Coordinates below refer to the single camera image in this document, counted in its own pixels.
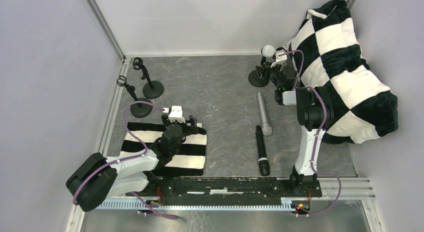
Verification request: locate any black white checkered pillow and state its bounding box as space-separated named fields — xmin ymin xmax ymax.
xmin=287 ymin=0 xmax=399 ymax=144

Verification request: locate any black mic stand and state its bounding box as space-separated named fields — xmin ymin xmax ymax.
xmin=132 ymin=57 xmax=165 ymax=99
xmin=116 ymin=75 xmax=153 ymax=118
xmin=248 ymin=56 xmax=270 ymax=87

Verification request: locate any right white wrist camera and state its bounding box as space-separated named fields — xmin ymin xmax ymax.
xmin=270 ymin=49 xmax=290 ymax=68

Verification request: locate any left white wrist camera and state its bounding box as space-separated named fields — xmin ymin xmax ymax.
xmin=162 ymin=105 xmax=185 ymax=123

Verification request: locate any white microphone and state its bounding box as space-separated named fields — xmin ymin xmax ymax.
xmin=260 ymin=45 xmax=276 ymax=58

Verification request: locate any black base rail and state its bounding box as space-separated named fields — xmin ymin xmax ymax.
xmin=137 ymin=177 xmax=323 ymax=206

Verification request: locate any black microphone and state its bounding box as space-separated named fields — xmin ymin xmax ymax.
xmin=255 ymin=125 xmax=271 ymax=176

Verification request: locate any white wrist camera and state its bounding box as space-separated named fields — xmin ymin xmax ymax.
xmin=270 ymin=49 xmax=290 ymax=68
xmin=162 ymin=105 xmax=185 ymax=123

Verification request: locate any silver grey microphone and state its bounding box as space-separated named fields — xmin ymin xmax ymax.
xmin=257 ymin=92 xmax=273 ymax=136

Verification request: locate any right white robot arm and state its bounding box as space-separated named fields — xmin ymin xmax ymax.
xmin=248 ymin=62 xmax=334 ymax=190

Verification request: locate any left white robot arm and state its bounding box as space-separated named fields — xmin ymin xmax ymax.
xmin=65 ymin=122 xmax=208 ymax=212

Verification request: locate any black white striped cloth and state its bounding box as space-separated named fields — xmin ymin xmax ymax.
xmin=127 ymin=122 xmax=208 ymax=177

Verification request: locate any white cable duct strip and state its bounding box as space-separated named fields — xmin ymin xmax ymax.
xmin=96 ymin=198 xmax=300 ymax=212

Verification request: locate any black mic stand back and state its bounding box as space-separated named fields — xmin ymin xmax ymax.
xmin=132 ymin=57 xmax=165 ymax=99

